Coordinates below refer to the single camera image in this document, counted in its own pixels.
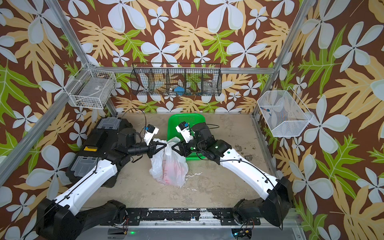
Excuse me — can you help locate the white wire basket right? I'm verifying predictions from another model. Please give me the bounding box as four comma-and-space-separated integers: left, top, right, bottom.
257, 87, 314, 138

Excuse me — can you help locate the black wire basket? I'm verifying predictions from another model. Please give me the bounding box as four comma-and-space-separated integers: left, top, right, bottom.
129, 63, 223, 96

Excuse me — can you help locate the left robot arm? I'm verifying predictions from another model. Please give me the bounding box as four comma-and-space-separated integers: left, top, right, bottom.
34, 125, 167, 240

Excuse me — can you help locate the white wire basket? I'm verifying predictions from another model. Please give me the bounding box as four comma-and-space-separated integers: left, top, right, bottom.
257, 87, 314, 138
66, 64, 117, 110

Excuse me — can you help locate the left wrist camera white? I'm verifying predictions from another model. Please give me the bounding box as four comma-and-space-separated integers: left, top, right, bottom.
144, 124, 159, 146

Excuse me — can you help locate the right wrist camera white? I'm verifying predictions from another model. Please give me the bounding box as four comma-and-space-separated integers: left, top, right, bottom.
176, 122, 194, 143

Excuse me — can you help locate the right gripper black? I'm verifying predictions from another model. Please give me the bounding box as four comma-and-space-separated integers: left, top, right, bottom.
171, 137, 208, 158

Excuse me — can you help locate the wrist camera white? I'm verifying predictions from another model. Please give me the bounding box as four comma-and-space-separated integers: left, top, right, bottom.
176, 122, 194, 143
144, 124, 159, 146

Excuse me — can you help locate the green plastic basket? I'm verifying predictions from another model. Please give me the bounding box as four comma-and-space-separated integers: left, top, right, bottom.
166, 113, 207, 161

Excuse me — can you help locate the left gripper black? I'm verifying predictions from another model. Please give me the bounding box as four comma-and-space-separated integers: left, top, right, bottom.
128, 139, 167, 159

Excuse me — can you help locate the white wire basket left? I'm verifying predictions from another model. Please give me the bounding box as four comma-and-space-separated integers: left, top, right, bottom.
66, 64, 117, 110

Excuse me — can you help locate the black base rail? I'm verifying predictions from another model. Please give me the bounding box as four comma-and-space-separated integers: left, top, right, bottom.
100, 207, 262, 226

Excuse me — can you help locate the white plastic bag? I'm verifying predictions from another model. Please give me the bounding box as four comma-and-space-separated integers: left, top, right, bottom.
149, 137, 189, 187

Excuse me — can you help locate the blue object in basket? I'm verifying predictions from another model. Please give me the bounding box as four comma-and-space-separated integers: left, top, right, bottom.
174, 87, 186, 96

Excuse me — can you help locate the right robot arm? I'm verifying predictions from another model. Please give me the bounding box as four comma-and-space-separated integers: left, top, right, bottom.
172, 122, 293, 228

